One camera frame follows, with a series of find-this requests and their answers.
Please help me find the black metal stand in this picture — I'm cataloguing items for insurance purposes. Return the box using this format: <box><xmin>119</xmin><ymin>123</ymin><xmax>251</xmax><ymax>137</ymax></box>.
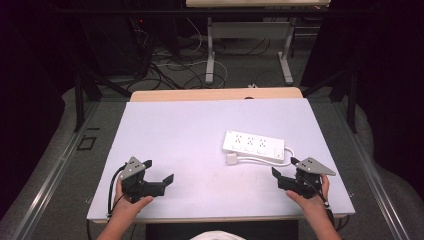
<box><xmin>70</xmin><ymin>64</ymin><xmax>133</xmax><ymax>133</ymax></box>
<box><xmin>301</xmin><ymin>63</ymin><xmax>360</xmax><ymax>135</ymax></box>

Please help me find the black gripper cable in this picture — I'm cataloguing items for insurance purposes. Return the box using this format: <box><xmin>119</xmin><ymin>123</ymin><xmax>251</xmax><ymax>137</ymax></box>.
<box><xmin>304</xmin><ymin>178</ymin><xmax>335</xmax><ymax>224</ymax></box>
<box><xmin>106</xmin><ymin>164</ymin><xmax>127</xmax><ymax>218</ymax></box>

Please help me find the black computer tower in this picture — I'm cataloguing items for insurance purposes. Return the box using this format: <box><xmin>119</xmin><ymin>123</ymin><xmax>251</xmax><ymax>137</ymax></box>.
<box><xmin>81</xmin><ymin>13</ymin><xmax>155</xmax><ymax>78</ymax></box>

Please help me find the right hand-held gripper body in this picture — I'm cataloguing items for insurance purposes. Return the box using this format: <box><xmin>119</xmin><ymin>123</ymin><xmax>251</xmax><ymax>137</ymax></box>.
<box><xmin>277</xmin><ymin>156</ymin><xmax>337</xmax><ymax>200</ymax></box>

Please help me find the white-framed background desk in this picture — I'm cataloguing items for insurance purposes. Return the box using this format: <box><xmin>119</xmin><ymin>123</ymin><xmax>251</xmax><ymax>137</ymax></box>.
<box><xmin>185</xmin><ymin>0</ymin><xmax>332</xmax><ymax>86</ymax></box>

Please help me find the metal floor rail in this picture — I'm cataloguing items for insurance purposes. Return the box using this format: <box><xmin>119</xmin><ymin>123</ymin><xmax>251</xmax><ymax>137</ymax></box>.
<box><xmin>8</xmin><ymin>100</ymin><xmax>100</xmax><ymax>240</ymax></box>
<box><xmin>331</xmin><ymin>99</ymin><xmax>408</xmax><ymax>240</ymax></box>

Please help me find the white floor cable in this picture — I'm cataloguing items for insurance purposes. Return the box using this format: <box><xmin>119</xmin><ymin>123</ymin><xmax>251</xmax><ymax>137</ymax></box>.
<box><xmin>155</xmin><ymin>16</ymin><xmax>230</xmax><ymax>90</ymax></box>

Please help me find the white power strip cable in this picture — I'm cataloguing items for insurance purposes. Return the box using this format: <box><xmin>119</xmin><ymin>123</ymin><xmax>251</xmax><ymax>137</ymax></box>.
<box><xmin>235</xmin><ymin>146</ymin><xmax>296</xmax><ymax>168</ymax></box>

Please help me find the person's white clothing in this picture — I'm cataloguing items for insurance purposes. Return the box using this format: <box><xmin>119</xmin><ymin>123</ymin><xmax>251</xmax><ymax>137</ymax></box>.
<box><xmin>189</xmin><ymin>230</ymin><xmax>247</xmax><ymax>240</ymax></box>

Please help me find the white table mat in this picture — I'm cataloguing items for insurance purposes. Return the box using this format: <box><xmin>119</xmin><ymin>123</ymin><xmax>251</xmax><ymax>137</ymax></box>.
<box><xmin>87</xmin><ymin>98</ymin><xmax>356</xmax><ymax>222</ymax></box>

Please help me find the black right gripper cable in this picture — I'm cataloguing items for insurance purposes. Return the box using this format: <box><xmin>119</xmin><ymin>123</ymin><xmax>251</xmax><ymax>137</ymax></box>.
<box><xmin>304</xmin><ymin>178</ymin><xmax>335</xmax><ymax>224</ymax></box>

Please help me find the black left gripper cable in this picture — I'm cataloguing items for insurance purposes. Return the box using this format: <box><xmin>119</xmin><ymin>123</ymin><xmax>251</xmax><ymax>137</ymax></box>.
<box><xmin>106</xmin><ymin>164</ymin><xmax>127</xmax><ymax>218</ymax></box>

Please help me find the person's left hand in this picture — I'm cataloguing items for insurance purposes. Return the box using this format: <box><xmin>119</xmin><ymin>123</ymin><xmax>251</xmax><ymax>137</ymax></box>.
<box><xmin>110</xmin><ymin>179</ymin><xmax>155</xmax><ymax>220</ymax></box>

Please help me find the tangle of black floor cables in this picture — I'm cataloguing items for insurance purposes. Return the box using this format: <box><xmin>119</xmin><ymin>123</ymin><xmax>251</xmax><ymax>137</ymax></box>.
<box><xmin>128</xmin><ymin>18</ymin><xmax>209</xmax><ymax>92</ymax></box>

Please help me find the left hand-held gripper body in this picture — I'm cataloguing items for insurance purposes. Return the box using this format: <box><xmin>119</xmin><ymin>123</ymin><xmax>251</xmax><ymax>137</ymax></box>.
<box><xmin>119</xmin><ymin>156</ymin><xmax>167</xmax><ymax>204</ymax></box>

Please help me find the person's right hand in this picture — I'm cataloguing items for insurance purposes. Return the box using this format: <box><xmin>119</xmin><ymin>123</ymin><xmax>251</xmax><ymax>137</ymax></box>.
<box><xmin>285</xmin><ymin>175</ymin><xmax>332</xmax><ymax>215</ymax></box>

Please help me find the white power strip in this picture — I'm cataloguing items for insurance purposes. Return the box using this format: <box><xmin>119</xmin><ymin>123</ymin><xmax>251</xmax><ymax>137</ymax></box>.
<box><xmin>222</xmin><ymin>130</ymin><xmax>286</xmax><ymax>164</ymax></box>

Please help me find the wooden table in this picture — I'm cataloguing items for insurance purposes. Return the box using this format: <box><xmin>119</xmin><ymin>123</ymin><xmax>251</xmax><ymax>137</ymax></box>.
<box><xmin>87</xmin><ymin>87</ymin><xmax>356</xmax><ymax>225</ymax></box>

